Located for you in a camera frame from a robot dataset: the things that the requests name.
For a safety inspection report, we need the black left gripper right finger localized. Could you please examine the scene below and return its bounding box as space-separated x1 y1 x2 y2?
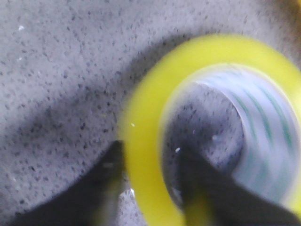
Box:
180 147 301 226

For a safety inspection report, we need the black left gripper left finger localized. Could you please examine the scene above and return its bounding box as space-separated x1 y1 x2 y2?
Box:
11 140 125 226

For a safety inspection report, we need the yellow packing tape roll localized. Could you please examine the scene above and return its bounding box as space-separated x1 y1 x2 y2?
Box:
119 34 301 226

